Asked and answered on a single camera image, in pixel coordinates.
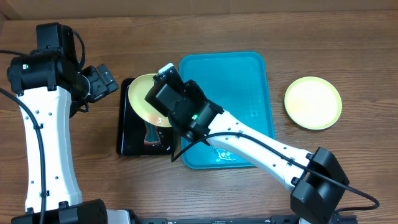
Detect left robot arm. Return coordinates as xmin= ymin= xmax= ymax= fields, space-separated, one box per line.
xmin=7 ymin=53 xmax=131 ymax=223

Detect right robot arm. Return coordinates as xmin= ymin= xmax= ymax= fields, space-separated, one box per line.
xmin=168 ymin=100 xmax=349 ymax=223

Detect black rectangular tray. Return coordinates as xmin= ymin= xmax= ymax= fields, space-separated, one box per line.
xmin=116 ymin=78 xmax=177 ymax=156

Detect yellow-green plate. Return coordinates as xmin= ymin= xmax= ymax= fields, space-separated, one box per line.
xmin=127 ymin=73 xmax=172 ymax=128
xmin=284 ymin=77 xmax=343 ymax=131

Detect teal plastic serving tray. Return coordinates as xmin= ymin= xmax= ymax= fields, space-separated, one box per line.
xmin=179 ymin=52 xmax=275 ymax=169

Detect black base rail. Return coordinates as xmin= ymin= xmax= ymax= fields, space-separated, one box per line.
xmin=124 ymin=208 xmax=358 ymax=224

